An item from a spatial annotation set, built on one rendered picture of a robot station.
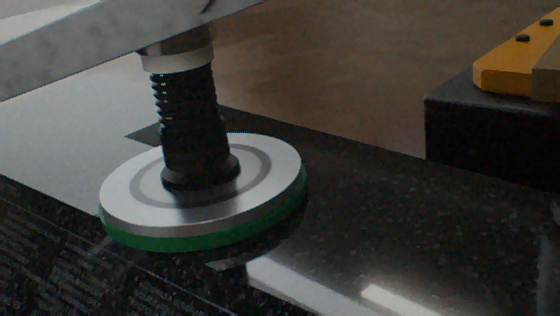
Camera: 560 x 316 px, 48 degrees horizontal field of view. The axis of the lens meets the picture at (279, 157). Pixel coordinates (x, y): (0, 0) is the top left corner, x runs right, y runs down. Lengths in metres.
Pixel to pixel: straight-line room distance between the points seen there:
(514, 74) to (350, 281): 0.67
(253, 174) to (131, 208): 0.13
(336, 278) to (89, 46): 0.30
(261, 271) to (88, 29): 0.26
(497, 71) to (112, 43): 0.72
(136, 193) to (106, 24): 0.18
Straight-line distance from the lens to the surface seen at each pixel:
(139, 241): 0.60
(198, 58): 0.59
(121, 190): 0.66
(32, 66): 0.63
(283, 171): 0.64
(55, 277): 0.71
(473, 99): 1.11
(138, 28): 0.56
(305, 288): 0.51
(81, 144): 0.90
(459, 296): 0.50
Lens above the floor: 1.13
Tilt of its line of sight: 24 degrees down
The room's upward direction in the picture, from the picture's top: 8 degrees counter-clockwise
